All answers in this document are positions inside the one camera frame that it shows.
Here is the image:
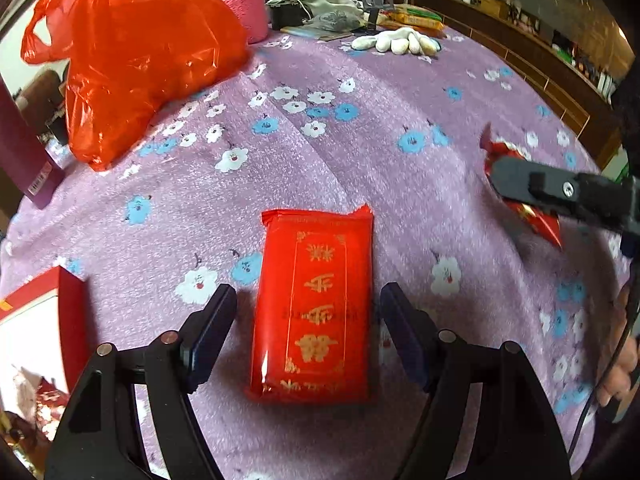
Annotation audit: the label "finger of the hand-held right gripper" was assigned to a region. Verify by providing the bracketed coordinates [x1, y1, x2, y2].
[490, 156, 640, 233]

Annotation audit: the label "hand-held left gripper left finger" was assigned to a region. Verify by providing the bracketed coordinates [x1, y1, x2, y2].
[44, 284, 238, 480]

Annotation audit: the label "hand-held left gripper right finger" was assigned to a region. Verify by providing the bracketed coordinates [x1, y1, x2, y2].
[380, 282, 571, 480]

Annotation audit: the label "red foil candy packet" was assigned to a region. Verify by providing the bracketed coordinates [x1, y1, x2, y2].
[480, 125, 563, 250]

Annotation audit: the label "red gold print packet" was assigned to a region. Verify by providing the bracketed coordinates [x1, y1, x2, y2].
[247, 204, 375, 403]

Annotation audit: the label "red rimmed white box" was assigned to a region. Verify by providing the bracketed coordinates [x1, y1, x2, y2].
[0, 266, 87, 461]

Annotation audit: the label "person's right hand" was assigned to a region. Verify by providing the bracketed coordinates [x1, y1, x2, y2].
[597, 285, 640, 408]

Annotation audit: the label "green white carton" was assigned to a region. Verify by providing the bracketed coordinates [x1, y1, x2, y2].
[607, 150, 632, 182]

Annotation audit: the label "dark wooden cabinet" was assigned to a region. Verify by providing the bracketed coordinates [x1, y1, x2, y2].
[387, 0, 626, 168]

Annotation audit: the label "red white packet in box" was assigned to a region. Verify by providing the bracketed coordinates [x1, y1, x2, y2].
[10, 365, 71, 442]

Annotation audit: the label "purple floral tablecloth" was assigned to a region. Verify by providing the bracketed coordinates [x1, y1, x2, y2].
[0, 25, 631, 480]

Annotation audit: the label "orange packets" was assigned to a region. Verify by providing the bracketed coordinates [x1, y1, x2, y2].
[387, 4, 446, 37]

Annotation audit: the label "purple thermos bottle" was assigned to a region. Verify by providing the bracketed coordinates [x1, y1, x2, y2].
[0, 77, 66, 210]

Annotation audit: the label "red plastic bag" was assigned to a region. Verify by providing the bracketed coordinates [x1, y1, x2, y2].
[21, 0, 251, 172]

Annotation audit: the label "small black device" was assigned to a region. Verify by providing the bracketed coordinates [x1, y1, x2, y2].
[270, 0, 307, 29]

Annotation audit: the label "pink bottle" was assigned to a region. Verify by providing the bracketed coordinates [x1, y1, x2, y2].
[214, 0, 267, 45]

